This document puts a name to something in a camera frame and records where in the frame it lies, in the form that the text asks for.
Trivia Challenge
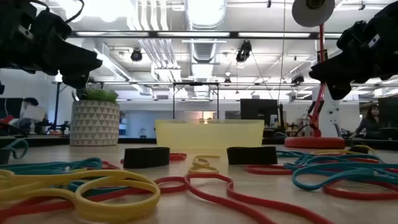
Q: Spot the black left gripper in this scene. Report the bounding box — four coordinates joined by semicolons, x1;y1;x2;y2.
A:
14;0;103;90

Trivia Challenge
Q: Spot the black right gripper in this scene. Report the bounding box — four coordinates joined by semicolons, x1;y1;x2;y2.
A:
309;4;388;101

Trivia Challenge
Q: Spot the yellow rubber band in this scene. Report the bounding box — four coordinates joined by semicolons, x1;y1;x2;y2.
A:
310;144;377;156
0;169;153;206
188;154;221;175
74;175;161;223

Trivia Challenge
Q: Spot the yellow translucent plastic bin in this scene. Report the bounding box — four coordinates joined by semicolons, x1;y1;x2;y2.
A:
154;119;266;153

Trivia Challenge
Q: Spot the white column machine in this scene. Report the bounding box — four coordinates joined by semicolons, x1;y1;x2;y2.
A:
312;85;341;138

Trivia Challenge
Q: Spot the black stand pole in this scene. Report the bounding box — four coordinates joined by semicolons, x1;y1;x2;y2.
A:
52;81;63;131

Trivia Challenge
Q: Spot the green plant in patterned pot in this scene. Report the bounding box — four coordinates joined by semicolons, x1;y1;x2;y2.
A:
70;88;121;147

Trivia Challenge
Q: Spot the dark computer monitor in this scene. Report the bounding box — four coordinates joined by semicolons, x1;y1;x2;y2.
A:
0;98;24;119
377;96;398;128

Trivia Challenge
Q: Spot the black ceiling spotlight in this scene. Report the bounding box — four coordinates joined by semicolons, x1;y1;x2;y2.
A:
235;40;252;63
130;48;143;62

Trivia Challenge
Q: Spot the red desk lamp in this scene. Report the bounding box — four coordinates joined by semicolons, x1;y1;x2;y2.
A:
284;0;346;149

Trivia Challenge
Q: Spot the black computer monitor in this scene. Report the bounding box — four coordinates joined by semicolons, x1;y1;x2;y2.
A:
240;98;279;127

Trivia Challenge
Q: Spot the black ceiling camera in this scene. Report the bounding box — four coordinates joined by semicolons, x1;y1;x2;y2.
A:
290;73;305;85

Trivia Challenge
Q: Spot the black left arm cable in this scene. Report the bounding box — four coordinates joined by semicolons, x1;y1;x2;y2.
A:
29;0;85;24

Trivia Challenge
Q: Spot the black background table frame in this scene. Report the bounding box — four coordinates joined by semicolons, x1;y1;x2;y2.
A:
172;82;220;121

